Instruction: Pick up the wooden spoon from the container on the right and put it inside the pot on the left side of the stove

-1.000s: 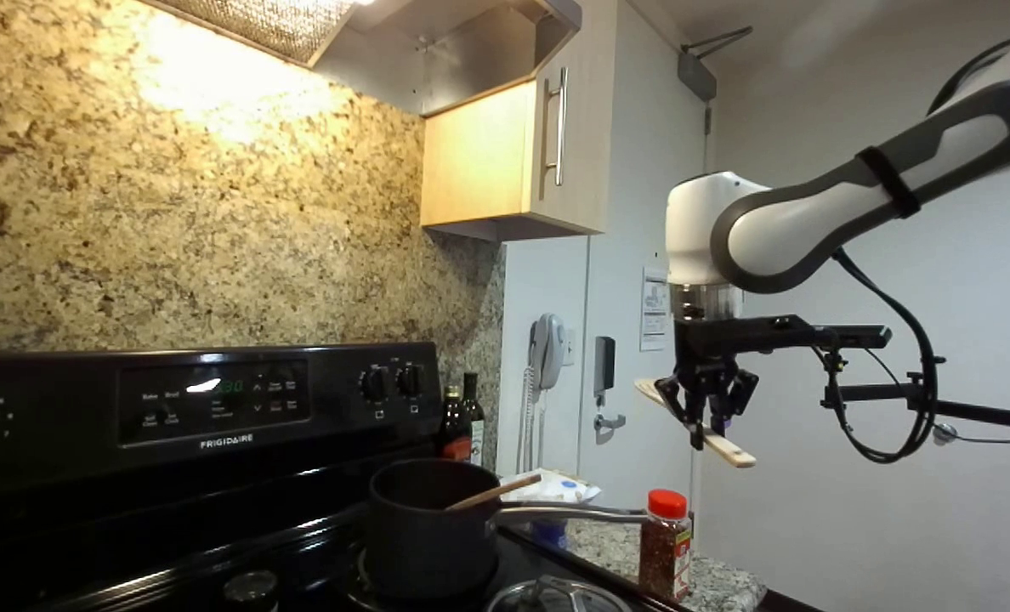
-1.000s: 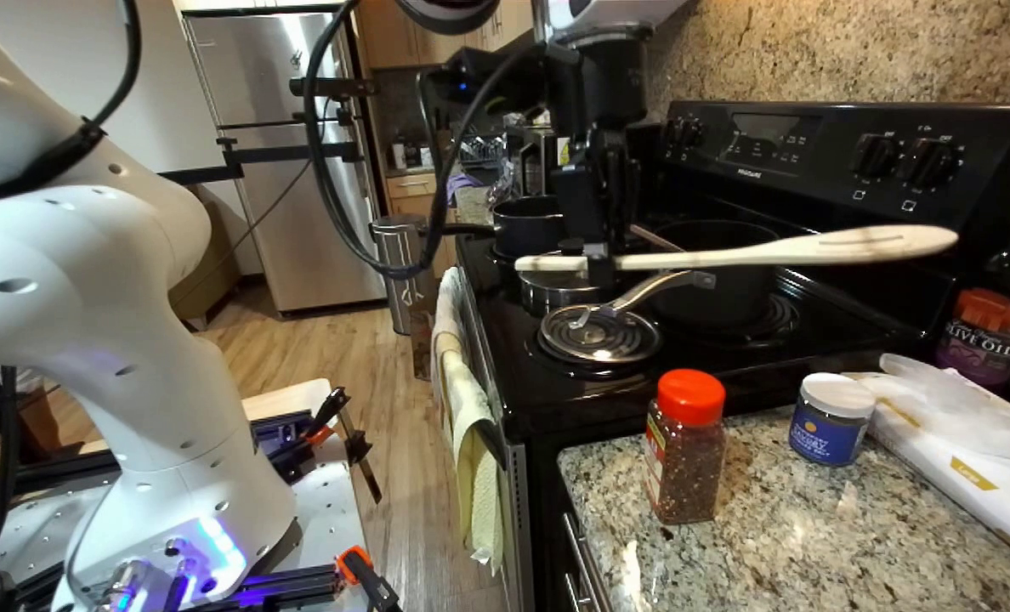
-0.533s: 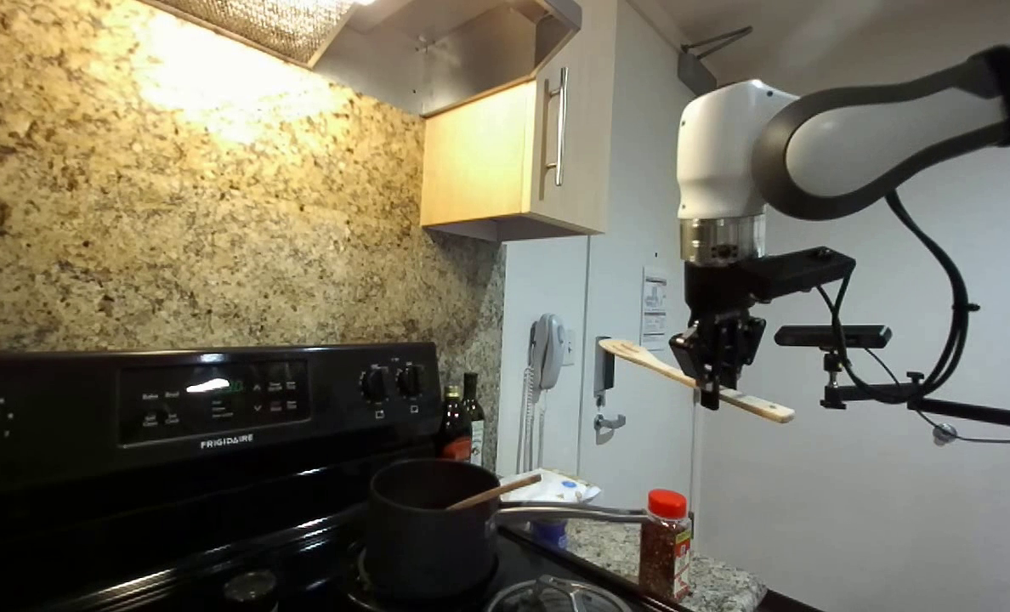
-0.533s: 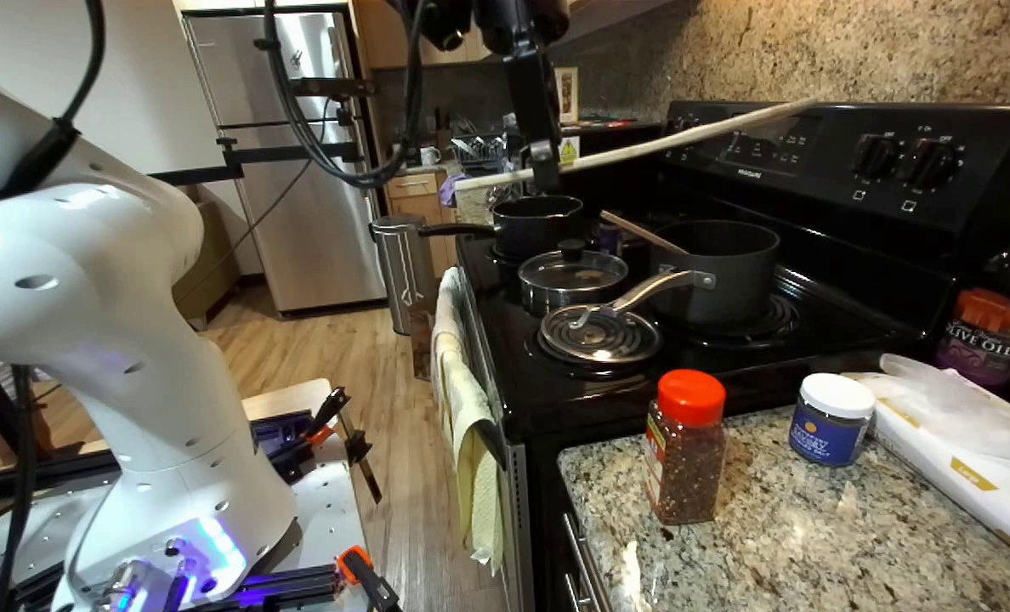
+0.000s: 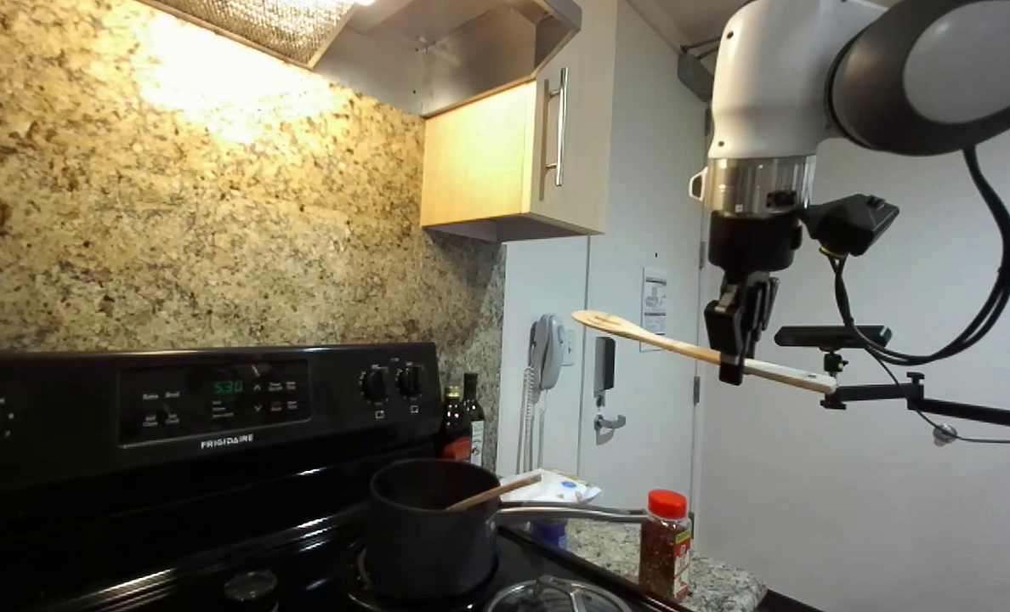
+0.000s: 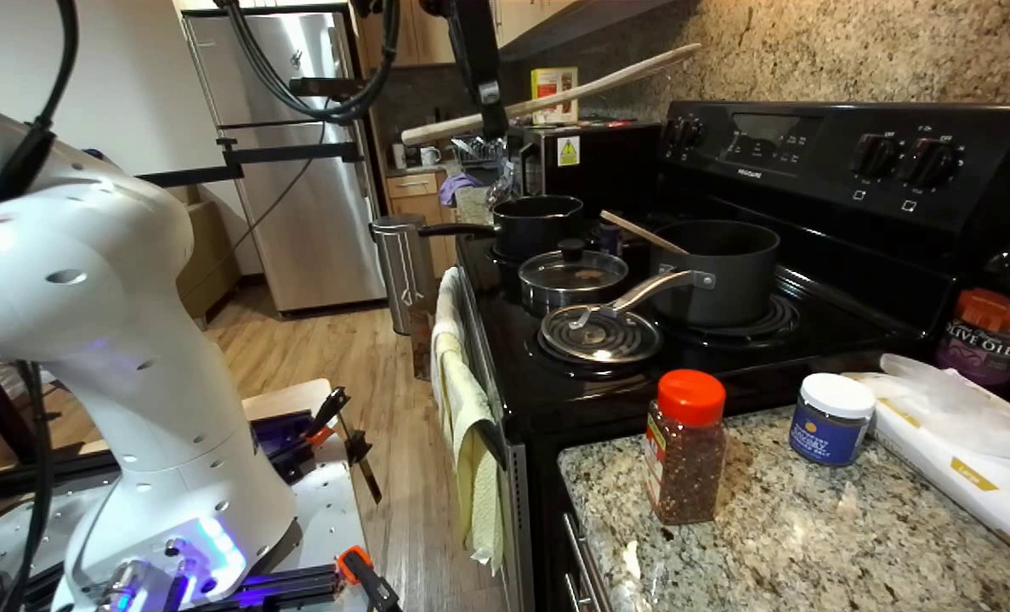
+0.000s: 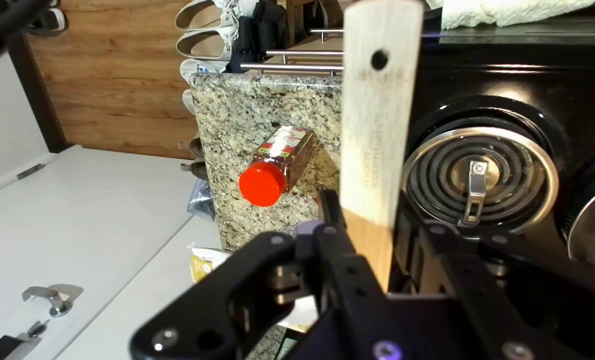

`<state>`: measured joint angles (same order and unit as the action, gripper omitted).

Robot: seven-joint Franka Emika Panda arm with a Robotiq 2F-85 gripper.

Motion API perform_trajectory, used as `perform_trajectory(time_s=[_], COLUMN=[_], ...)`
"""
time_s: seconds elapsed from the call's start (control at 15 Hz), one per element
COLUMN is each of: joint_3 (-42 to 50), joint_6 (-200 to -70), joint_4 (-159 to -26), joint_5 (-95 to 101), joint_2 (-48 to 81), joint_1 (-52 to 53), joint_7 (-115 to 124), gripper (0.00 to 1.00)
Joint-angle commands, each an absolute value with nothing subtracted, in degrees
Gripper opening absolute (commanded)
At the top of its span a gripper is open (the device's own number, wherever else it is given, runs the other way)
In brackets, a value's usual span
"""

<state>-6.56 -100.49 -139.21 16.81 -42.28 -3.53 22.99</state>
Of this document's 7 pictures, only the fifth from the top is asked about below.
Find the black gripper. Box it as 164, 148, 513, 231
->
699, 212, 809, 389

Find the long wooden spoon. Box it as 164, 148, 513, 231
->
567, 305, 840, 399

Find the glass pot lid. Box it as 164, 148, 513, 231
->
483, 571, 633, 612

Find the black electric stove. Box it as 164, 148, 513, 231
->
0, 341, 687, 612

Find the white paper notice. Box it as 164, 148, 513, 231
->
635, 266, 673, 353

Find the black door lock box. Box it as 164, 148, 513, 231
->
592, 332, 620, 407

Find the white door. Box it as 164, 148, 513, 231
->
579, 96, 715, 513

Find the red lid spice jar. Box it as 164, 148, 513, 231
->
640, 487, 698, 604

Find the white plastic package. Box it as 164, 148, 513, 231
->
501, 467, 601, 509

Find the grey door closer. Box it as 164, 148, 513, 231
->
673, 29, 722, 106

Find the dark bottle white label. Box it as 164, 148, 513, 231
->
463, 369, 490, 470

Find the thin wooden utensil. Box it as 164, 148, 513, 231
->
446, 470, 543, 517

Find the dark olive oil bottle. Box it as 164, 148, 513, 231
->
439, 389, 469, 467

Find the steel range hood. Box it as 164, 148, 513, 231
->
140, 0, 586, 118

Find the black stereo camera bar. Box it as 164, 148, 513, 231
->
771, 324, 894, 349

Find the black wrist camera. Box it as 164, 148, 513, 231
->
799, 194, 906, 257

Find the silver door handle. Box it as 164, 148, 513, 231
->
592, 407, 628, 446

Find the white wall phone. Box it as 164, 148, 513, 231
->
513, 314, 579, 471

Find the thin grey cable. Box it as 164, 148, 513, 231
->
916, 407, 1010, 449

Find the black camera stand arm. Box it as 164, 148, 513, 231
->
816, 346, 1010, 434

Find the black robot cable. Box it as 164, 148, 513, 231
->
823, 147, 1010, 368

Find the wooden wall cabinet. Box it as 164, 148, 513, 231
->
418, 61, 620, 246

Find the dark saucepan with steel handle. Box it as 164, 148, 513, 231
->
364, 457, 654, 604

